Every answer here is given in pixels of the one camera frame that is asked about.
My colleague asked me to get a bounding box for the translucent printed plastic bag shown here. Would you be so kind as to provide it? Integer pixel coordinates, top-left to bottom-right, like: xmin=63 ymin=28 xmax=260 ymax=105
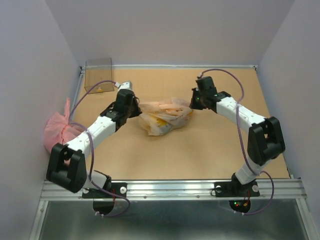
xmin=138 ymin=97 xmax=194 ymax=136

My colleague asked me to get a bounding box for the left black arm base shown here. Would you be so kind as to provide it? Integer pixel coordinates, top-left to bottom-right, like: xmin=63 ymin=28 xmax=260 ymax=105
xmin=82 ymin=170 xmax=128 ymax=199

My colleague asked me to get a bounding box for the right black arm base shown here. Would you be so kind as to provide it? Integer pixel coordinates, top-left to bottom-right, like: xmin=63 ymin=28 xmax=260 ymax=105
xmin=210 ymin=174 xmax=260 ymax=198

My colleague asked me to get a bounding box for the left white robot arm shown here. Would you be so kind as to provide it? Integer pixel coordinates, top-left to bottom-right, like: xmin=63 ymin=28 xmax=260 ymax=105
xmin=46 ymin=88 xmax=141 ymax=197

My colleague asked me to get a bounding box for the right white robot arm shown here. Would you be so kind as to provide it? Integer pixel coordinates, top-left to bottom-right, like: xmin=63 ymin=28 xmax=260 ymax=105
xmin=190 ymin=76 xmax=286 ymax=195

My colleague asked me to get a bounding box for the pink plastic bag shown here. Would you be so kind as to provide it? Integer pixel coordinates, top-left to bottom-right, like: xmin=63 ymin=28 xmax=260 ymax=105
xmin=43 ymin=97 xmax=82 ymax=154

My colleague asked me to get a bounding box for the small yellow object in box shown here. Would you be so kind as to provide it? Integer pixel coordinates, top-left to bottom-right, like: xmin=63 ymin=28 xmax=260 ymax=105
xmin=96 ymin=87 xmax=103 ymax=93

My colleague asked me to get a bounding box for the transparent grey plastic box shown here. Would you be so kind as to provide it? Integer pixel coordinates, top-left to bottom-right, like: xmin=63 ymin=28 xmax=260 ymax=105
xmin=84 ymin=57 xmax=114 ymax=94

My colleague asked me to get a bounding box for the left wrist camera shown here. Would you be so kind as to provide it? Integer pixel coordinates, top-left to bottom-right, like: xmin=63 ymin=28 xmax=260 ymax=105
xmin=114 ymin=81 xmax=133 ymax=92

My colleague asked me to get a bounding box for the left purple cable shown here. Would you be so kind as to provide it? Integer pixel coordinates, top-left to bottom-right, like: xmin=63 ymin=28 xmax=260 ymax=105
xmin=68 ymin=79 xmax=131 ymax=218

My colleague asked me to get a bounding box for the aluminium front rail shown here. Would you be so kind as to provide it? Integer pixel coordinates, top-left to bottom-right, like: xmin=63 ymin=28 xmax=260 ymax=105
xmin=40 ymin=178 xmax=307 ymax=202

